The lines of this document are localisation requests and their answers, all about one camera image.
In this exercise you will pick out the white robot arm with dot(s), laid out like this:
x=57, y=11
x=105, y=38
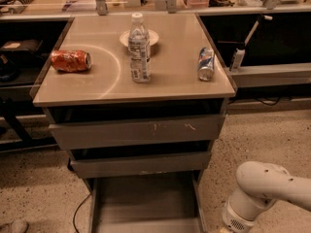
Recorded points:
x=259, y=186

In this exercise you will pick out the grey top drawer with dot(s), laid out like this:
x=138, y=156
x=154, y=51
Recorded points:
x=133, y=124

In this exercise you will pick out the blue silver soda can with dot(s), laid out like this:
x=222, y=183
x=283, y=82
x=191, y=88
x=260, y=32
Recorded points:
x=205, y=69

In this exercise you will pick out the dark flat case on shelf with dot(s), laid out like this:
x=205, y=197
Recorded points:
x=24, y=45

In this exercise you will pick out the grey drawer cabinet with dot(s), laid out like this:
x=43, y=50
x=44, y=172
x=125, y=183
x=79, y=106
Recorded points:
x=174, y=62

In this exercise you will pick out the small white plate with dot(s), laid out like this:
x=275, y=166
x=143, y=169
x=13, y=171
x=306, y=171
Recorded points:
x=138, y=38

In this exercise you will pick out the grey drawer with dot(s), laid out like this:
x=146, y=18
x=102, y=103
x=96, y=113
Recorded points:
x=133, y=124
x=141, y=160
x=157, y=203

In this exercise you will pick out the grey middle drawer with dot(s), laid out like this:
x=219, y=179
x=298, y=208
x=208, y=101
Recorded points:
x=141, y=160

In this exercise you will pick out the grey bottom drawer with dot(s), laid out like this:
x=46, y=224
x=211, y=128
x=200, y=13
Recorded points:
x=157, y=203

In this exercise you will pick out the white shoe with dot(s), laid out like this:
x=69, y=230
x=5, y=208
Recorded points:
x=17, y=226

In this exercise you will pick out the clear plastic water bottle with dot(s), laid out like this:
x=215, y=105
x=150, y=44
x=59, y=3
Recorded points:
x=140, y=56

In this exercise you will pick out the white tube with black handle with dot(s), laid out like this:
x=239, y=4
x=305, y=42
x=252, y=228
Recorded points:
x=240, y=51

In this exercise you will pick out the crushed orange soda can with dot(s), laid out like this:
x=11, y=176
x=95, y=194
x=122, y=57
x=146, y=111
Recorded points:
x=70, y=60

